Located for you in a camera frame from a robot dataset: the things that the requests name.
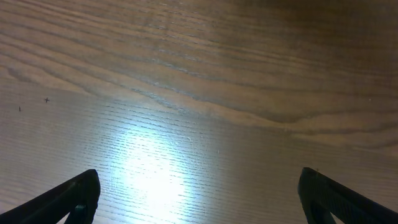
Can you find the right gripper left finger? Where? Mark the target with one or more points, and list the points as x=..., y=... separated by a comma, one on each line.
x=75, y=199

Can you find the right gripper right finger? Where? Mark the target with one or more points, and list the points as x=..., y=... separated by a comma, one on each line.
x=323, y=199

